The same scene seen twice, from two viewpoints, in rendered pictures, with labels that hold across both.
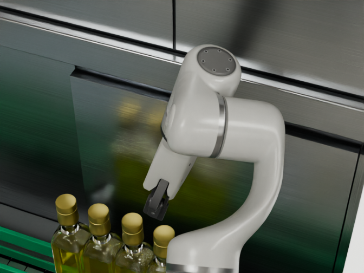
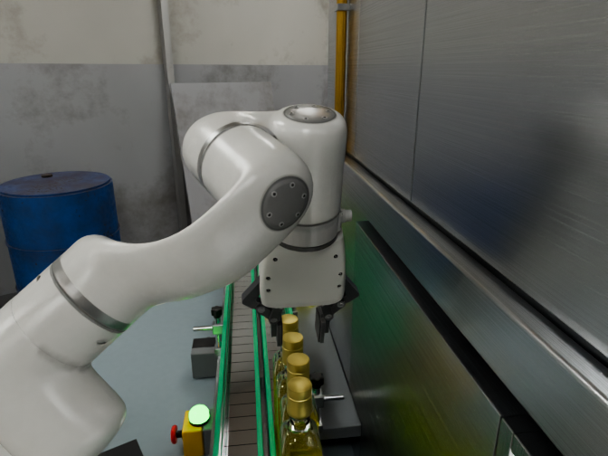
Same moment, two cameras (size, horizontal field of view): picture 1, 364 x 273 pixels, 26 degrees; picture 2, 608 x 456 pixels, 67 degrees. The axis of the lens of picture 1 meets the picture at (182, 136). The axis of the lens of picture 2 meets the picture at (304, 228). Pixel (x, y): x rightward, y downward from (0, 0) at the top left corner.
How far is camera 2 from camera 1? 0.88 m
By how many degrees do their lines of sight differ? 56
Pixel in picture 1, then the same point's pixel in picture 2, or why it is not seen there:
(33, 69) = not seen: hidden behind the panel
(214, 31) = (432, 174)
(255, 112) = (253, 141)
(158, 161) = not seen: hidden behind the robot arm
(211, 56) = (311, 109)
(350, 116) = (504, 330)
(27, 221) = (337, 379)
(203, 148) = (192, 163)
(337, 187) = not seen: outside the picture
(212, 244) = (84, 242)
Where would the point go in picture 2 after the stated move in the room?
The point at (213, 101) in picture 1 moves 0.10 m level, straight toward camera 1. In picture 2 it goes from (238, 119) to (117, 125)
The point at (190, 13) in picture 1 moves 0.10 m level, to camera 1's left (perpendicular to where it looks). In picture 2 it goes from (422, 149) to (371, 139)
